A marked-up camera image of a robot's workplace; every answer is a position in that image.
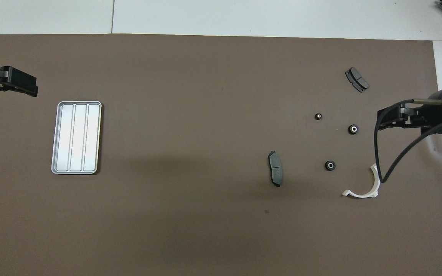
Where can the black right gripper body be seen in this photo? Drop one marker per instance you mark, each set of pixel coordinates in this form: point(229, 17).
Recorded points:
point(432, 115)

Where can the small black bearing gear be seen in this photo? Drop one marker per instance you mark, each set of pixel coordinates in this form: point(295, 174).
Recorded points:
point(319, 116)

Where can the silver ribbed metal tray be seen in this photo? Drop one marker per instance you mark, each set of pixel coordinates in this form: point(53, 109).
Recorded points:
point(76, 137)

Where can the short dark brake pad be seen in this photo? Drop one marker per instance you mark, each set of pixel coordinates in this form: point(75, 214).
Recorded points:
point(357, 79)

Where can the long dark brake pad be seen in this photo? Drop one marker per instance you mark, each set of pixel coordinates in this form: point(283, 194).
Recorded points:
point(276, 170)

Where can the brown table mat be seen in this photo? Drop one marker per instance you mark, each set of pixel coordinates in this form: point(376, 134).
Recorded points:
point(205, 96)

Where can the white curved plastic bracket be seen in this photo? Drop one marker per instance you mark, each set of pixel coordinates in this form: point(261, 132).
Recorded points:
point(359, 194)

